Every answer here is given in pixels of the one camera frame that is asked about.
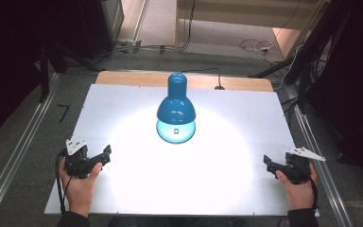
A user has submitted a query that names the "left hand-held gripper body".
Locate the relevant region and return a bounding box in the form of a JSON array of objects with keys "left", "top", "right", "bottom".
[{"left": 63, "top": 137, "right": 93, "bottom": 180}]

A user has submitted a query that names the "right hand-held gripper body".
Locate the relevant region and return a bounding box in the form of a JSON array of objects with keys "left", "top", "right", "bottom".
[{"left": 283, "top": 146, "right": 327, "bottom": 185}]

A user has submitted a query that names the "person's right hand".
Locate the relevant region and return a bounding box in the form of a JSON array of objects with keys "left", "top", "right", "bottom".
[{"left": 275, "top": 163, "right": 319, "bottom": 211}]

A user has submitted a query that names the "person's left hand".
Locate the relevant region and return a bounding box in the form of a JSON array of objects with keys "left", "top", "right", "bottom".
[{"left": 58, "top": 157, "right": 104, "bottom": 218}]

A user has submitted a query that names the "white table board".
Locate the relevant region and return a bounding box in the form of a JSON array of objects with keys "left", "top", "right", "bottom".
[{"left": 43, "top": 83, "right": 320, "bottom": 218}]

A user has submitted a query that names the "black metal stand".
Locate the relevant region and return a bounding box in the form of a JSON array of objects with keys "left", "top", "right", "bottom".
[
  {"left": 249, "top": 0, "right": 354, "bottom": 114},
  {"left": 37, "top": 41, "right": 102, "bottom": 103}
]

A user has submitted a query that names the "grey power strip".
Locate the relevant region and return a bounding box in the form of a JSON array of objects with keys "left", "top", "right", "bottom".
[{"left": 116, "top": 38, "right": 143, "bottom": 48}]

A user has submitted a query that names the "black cabinet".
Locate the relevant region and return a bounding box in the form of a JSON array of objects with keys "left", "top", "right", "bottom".
[{"left": 75, "top": 0, "right": 126, "bottom": 61}]

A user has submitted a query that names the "light wooden furniture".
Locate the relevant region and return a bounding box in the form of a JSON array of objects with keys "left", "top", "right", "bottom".
[{"left": 174, "top": 0, "right": 330, "bottom": 61}]

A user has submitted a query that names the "aluminium floor rail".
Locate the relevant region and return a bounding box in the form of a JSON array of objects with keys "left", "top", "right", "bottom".
[
  {"left": 285, "top": 86, "right": 355, "bottom": 227},
  {"left": 0, "top": 73, "right": 61, "bottom": 227}
]

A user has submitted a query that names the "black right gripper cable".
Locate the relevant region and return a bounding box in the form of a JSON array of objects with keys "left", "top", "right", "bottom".
[{"left": 305, "top": 164, "right": 320, "bottom": 212}]

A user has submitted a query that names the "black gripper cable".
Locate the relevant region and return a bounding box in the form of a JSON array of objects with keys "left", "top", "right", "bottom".
[
  {"left": 305, "top": 164, "right": 320, "bottom": 212},
  {"left": 55, "top": 148, "right": 74, "bottom": 215}
]

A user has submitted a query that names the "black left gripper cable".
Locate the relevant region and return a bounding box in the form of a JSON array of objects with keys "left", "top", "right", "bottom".
[{"left": 55, "top": 148, "right": 74, "bottom": 215}]

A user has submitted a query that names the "black lamp cable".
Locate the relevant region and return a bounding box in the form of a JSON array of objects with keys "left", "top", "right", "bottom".
[{"left": 181, "top": 67, "right": 226, "bottom": 91}]

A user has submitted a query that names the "white floor cable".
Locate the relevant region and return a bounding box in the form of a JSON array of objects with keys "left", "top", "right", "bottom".
[{"left": 238, "top": 38, "right": 285, "bottom": 65}]

